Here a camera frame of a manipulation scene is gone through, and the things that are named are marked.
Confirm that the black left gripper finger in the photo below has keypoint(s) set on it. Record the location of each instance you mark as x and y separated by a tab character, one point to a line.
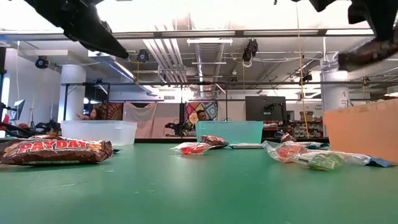
109	45

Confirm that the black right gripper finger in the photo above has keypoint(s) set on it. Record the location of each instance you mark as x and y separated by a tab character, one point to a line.
387	31

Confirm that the black background robot arm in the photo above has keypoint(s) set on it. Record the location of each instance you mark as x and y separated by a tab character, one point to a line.
177	127

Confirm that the white round column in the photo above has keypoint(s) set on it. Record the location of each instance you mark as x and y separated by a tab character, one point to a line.
335	90
73	93

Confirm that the dark mandala tapestry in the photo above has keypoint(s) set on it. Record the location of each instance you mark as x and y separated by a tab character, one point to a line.
112	111

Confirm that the person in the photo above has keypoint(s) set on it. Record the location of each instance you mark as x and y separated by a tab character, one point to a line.
93	114
202	115

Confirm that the beige hanging cloth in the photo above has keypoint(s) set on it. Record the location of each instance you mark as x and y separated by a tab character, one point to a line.
146	115

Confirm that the clear plastic bin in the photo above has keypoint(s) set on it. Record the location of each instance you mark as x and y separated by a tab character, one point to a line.
99	132

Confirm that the white ceiling light fixture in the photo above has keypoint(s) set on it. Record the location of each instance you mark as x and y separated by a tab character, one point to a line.
209	41

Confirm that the black background equipment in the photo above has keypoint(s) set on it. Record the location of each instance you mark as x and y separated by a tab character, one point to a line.
31	128

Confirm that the cardboard box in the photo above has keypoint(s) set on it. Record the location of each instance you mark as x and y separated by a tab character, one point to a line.
307	116

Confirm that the colourful patchwork tapestry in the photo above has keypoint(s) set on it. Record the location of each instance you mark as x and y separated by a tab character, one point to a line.
212	109

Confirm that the storage shelf with items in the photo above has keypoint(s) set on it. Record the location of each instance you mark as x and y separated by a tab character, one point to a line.
295	129

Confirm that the black monitor panel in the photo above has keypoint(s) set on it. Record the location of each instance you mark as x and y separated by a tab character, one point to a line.
265	109

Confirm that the teal plastic bin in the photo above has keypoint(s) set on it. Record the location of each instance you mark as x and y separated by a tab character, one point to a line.
233	130

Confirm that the black ceiling camera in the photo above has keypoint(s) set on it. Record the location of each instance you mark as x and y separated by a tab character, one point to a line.
143	56
42	62
250	49
306	77

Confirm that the grey overhead frame beam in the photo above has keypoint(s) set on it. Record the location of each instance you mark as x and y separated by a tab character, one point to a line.
186	33

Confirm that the silver ventilation duct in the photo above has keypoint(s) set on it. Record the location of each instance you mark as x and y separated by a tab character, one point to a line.
209	62

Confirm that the black table frame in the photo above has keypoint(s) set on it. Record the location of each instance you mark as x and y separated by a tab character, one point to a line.
161	140

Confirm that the black horizontal rail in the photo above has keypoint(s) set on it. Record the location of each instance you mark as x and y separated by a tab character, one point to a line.
217	83

